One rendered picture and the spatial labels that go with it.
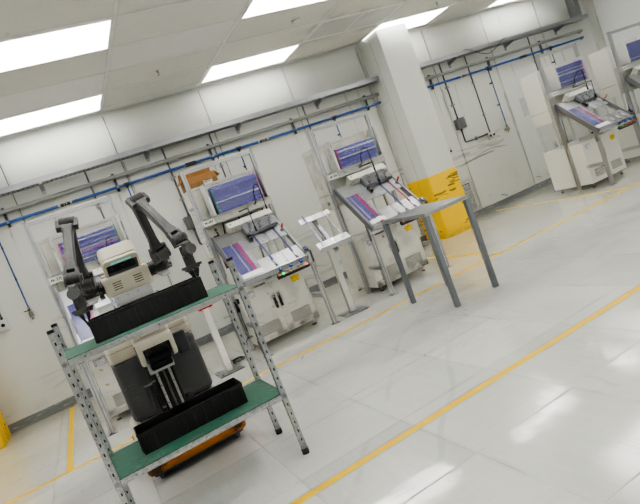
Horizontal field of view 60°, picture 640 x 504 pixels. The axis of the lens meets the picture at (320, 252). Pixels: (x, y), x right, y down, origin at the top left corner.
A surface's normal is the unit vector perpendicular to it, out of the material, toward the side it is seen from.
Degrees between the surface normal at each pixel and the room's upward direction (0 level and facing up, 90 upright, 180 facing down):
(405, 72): 90
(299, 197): 90
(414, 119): 90
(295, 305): 90
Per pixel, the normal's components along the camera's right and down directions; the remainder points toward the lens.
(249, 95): 0.40, -0.05
